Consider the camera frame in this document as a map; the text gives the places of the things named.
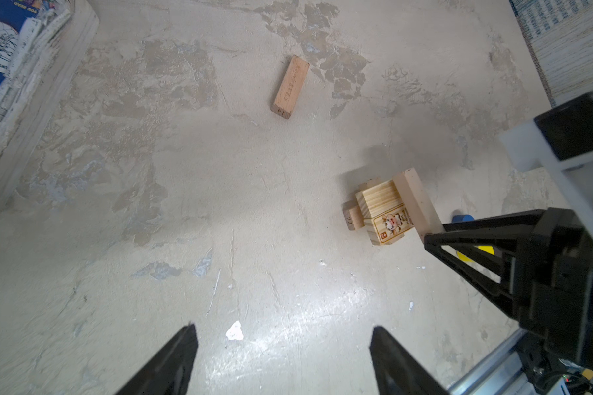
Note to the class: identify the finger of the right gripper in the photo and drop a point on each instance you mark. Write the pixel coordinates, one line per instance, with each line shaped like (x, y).
(492, 278)

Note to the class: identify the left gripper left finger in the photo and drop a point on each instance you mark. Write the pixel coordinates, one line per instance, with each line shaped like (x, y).
(169, 370)

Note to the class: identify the yellow cylinder block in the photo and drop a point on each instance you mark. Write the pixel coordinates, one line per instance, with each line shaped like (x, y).
(475, 254)

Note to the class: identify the blue comic book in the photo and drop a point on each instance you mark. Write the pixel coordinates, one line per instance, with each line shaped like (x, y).
(24, 26)

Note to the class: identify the wood block numbered 72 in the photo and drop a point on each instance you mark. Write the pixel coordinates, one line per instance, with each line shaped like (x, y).
(353, 215)

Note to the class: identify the cow picture wood block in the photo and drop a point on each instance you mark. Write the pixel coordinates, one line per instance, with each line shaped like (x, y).
(384, 213)

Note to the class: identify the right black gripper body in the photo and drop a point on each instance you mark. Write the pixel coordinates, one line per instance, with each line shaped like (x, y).
(553, 285)

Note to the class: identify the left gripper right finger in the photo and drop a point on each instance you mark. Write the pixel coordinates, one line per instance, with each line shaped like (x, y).
(396, 371)

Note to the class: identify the plain wood block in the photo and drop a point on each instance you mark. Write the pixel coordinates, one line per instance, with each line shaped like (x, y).
(293, 81)
(419, 206)

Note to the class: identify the blue cylinder block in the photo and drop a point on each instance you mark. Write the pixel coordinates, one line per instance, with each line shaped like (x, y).
(462, 218)

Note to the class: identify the aluminium front rail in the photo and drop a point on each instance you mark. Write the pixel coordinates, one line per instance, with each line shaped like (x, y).
(519, 365)

